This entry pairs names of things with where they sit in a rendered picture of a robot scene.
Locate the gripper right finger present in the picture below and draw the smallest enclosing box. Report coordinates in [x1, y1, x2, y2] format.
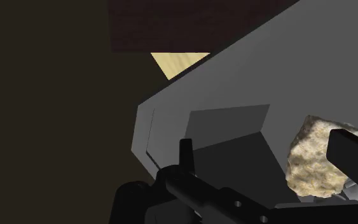
[326, 128, 358, 199]

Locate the grey table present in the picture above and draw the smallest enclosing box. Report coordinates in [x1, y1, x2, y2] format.
[130, 0, 358, 224]

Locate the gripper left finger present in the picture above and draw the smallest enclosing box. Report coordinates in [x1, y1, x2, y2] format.
[155, 137, 273, 224]

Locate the dark red robot stand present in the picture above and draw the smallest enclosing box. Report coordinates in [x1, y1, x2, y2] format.
[107, 0, 301, 54]

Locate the beige rough rock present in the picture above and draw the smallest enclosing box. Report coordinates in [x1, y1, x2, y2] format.
[285, 115, 358, 199]

